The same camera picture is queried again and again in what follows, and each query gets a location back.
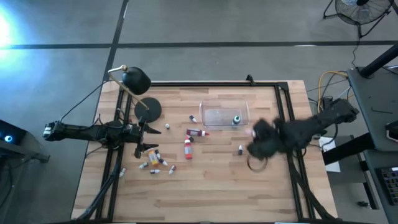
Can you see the black floor fan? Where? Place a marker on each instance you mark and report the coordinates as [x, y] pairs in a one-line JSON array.
[[362, 12]]

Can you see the black keyboard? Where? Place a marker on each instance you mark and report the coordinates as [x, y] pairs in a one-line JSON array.
[[390, 183]]

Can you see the green food coloring bottle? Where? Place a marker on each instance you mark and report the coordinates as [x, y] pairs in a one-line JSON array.
[[236, 119]]

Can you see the black power adapter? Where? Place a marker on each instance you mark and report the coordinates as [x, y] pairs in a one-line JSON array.
[[326, 101]]

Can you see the orange food coloring bottle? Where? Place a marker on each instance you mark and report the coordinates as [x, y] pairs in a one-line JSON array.
[[188, 151]]

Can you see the black frame clamp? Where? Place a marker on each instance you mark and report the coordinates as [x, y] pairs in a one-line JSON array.
[[249, 79]]

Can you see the clear plastic container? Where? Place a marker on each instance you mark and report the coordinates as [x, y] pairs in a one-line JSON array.
[[217, 113]]

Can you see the black pole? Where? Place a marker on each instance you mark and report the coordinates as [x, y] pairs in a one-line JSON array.
[[381, 60]]

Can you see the white paper sheet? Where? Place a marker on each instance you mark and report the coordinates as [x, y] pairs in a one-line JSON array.
[[332, 165]]

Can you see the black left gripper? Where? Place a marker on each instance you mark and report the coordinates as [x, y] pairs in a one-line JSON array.
[[136, 134]]

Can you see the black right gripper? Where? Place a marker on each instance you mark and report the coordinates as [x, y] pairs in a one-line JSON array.
[[265, 140]]

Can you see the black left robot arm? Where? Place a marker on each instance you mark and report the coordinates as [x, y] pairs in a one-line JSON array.
[[81, 133]]

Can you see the grey side table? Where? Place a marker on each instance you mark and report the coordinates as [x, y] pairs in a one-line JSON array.
[[373, 93]]

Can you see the small red dropper bottle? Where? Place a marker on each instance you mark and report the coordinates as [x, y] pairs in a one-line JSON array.
[[172, 169]]

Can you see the black support beam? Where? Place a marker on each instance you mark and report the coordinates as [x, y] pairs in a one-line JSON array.
[[348, 149]]

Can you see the black aluminium table frame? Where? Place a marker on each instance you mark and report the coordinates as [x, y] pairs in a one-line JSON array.
[[217, 84]]

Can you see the red food coloring bottle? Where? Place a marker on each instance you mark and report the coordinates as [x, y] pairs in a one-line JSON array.
[[196, 132]]

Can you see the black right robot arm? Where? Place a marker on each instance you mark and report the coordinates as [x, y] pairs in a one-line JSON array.
[[323, 121]]

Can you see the black cart with blue light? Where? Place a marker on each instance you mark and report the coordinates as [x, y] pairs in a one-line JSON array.
[[12, 137]]

